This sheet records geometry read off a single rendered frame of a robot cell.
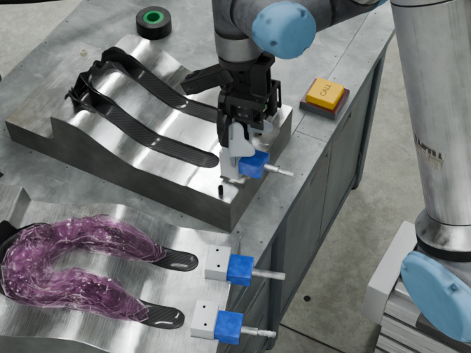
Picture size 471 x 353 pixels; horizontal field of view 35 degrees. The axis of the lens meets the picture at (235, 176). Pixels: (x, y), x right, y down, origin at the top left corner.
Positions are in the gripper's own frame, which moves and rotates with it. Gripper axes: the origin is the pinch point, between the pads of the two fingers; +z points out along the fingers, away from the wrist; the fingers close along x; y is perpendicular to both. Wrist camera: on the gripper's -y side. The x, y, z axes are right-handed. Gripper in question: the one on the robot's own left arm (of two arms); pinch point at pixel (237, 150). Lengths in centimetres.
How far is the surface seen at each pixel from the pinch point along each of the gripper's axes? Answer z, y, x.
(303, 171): 13.6, 6.2, 14.1
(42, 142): 5.9, -40.1, -6.1
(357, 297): 90, 6, 51
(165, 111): 2.0, -19.7, 7.6
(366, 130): 54, -4, 83
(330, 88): 6.8, 3.8, 33.2
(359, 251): 87, 1, 66
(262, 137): 6.4, -1.5, 12.3
